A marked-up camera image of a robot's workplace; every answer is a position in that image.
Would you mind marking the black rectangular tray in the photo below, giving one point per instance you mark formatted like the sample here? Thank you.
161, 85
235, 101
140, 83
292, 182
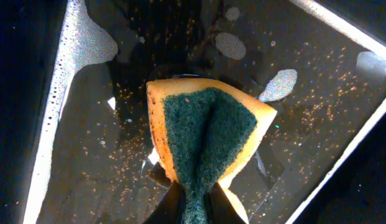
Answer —
75, 144

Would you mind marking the green yellow sponge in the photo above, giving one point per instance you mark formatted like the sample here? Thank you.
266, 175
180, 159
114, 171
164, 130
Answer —
204, 132

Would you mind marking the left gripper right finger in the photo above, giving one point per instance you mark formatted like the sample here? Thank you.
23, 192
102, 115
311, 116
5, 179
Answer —
220, 209

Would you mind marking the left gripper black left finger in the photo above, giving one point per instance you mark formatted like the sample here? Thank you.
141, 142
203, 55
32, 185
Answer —
170, 210

